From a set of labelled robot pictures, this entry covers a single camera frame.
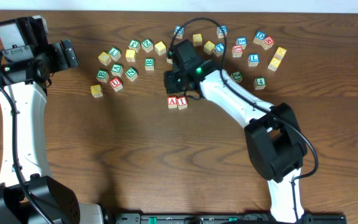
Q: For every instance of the red u block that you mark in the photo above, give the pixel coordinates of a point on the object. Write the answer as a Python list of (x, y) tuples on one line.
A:
[(237, 51), (116, 84)]

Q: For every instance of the red E block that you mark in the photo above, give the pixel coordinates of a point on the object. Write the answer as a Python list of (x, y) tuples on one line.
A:
[(169, 59)]

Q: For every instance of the green 4 block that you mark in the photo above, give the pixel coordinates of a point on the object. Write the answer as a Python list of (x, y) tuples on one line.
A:
[(260, 83)]

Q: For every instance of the blue T block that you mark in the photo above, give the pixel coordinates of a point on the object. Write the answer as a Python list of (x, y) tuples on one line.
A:
[(219, 49)]

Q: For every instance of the red A block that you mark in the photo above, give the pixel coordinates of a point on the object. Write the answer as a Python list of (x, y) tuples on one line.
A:
[(172, 102)]

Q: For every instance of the red U block right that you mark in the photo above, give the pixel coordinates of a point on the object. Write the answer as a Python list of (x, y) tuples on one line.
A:
[(237, 51)]

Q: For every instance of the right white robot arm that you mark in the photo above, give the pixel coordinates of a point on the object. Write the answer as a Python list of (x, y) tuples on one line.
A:
[(274, 142)]

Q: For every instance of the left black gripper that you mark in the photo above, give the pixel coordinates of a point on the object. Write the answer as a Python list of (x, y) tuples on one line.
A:
[(61, 63)]

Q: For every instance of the blue D block top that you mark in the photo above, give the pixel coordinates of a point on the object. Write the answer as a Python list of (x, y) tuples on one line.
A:
[(221, 31)]

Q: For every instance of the green L block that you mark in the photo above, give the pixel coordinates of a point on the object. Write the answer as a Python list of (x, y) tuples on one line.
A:
[(114, 54)]

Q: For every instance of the yellow block below J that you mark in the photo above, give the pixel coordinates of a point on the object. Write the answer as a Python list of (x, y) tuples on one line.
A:
[(130, 55)]

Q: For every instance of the blue L block right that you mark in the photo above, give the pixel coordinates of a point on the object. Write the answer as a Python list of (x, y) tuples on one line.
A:
[(253, 60)]

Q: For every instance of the yellow K block left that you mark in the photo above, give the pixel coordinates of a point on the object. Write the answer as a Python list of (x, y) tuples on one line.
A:
[(96, 91)]

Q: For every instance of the green j block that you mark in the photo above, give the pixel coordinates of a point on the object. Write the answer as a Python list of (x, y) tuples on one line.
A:
[(237, 76), (134, 45)]

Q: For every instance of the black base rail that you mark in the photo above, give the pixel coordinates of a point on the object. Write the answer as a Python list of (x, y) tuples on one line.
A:
[(258, 218)]

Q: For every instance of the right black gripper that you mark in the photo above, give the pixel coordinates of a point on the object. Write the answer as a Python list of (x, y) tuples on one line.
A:
[(171, 88)]

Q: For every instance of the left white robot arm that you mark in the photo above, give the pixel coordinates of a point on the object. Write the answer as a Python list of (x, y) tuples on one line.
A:
[(28, 191)]

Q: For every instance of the green J block right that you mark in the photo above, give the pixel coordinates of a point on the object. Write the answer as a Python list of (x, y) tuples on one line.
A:
[(237, 76)]

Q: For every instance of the green J block left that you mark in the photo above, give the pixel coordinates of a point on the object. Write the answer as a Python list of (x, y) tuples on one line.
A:
[(134, 45)]

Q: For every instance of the blue l block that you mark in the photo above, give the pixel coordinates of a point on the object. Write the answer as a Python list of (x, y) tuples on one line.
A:
[(253, 60), (179, 31)]

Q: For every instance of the blue D block right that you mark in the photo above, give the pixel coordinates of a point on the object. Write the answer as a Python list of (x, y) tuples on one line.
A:
[(259, 37)]

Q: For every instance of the blue L block top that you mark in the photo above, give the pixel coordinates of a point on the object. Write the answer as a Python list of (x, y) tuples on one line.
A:
[(179, 31)]

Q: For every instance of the green V block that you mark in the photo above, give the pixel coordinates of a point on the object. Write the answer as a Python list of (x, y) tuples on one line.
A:
[(117, 70)]

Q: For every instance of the green B block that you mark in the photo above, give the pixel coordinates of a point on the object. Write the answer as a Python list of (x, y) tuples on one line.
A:
[(102, 76)]

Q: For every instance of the yellow block near Z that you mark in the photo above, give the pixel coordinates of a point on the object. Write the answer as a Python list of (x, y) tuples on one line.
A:
[(160, 48)]

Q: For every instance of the red I block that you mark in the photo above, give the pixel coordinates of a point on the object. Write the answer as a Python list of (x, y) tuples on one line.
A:
[(182, 102)]

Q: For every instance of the green N block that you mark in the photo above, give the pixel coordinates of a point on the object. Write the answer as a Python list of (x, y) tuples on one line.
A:
[(131, 74)]

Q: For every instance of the yellow block top centre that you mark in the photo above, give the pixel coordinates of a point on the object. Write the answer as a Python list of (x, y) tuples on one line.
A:
[(197, 40)]

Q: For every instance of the blue d block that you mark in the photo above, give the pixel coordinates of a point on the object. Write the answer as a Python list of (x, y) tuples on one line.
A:
[(259, 37), (221, 31)]

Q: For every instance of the green Z block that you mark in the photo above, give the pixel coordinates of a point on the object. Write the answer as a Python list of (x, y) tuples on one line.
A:
[(147, 45)]

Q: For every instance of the red M block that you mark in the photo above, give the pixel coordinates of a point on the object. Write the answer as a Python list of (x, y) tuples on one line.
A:
[(267, 43)]

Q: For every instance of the blue 5 block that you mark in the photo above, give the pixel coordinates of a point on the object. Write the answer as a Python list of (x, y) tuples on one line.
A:
[(241, 41)]

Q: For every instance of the green R block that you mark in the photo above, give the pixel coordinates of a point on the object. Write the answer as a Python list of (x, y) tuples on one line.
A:
[(149, 64)]

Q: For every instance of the yellow Q block left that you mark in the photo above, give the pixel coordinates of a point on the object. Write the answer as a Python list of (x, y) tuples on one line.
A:
[(104, 58)]

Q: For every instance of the yellow K block right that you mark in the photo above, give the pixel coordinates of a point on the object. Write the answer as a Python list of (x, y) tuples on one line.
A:
[(280, 53)]

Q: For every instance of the yellow block beside T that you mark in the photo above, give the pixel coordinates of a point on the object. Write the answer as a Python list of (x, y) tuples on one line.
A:
[(208, 47)]

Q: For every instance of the yellow C block right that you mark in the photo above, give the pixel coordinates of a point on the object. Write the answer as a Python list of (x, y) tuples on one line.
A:
[(274, 64)]

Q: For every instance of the yellow k block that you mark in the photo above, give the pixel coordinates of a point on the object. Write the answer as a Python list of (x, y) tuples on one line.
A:
[(96, 91), (280, 53)]

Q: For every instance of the red U block left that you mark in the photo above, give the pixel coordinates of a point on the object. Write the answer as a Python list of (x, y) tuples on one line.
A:
[(116, 84)]

